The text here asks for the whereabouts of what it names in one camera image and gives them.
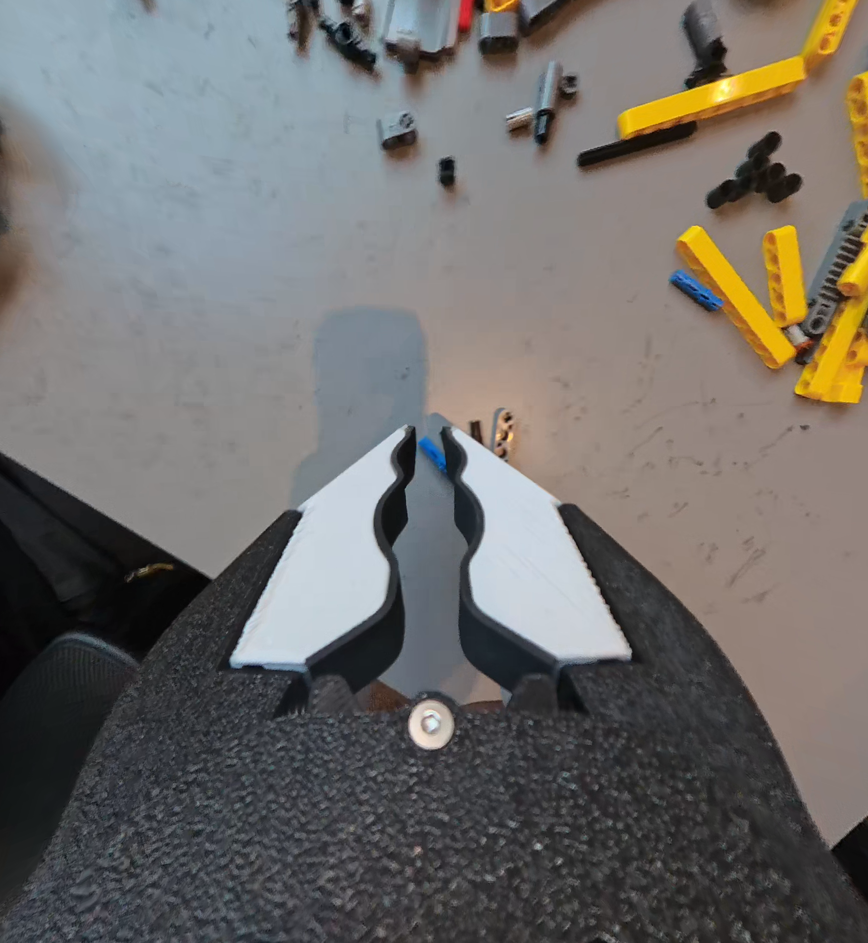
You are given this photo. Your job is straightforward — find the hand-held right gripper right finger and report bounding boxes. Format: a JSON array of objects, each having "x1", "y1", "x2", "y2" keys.
[{"x1": 440, "y1": 426, "x2": 632, "y2": 691}]

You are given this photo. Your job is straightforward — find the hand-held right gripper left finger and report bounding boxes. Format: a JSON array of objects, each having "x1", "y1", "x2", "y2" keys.
[{"x1": 229, "y1": 425, "x2": 416, "y2": 693}]

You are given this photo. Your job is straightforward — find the grey desk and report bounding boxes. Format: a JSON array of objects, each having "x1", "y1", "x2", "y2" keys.
[{"x1": 0, "y1": 0, "x2": 868, "y2": 848}]

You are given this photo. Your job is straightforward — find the person's black clothing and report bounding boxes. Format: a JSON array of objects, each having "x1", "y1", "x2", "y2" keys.
[{"x1": 0, "y1": 431, "x2": 210, "y2": 664}]

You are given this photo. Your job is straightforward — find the black axle rod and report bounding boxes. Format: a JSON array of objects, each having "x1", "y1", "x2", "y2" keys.
[{"x1": 577, "y1": 121, "x2": 698, "y2": 166}]

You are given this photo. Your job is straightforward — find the black cross connector piece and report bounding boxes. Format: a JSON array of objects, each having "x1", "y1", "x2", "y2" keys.
[{"x1": 706, "y1": 133, "x2": 803, "y2": 209}]

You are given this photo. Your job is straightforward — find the grey axle connector piece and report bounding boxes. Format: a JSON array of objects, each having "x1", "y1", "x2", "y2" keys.
[{"x1": 533, "y1": 61, "x2": 564, "y2": 144}]

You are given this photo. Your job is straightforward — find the yellow long beam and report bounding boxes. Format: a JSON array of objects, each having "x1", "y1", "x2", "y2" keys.
[
  {"x1": 802, "y1": 0, "x2": 858, "y2": 71},
  {"x1": 617, "y1": 57, "x2": 807, "y2": 139}
]

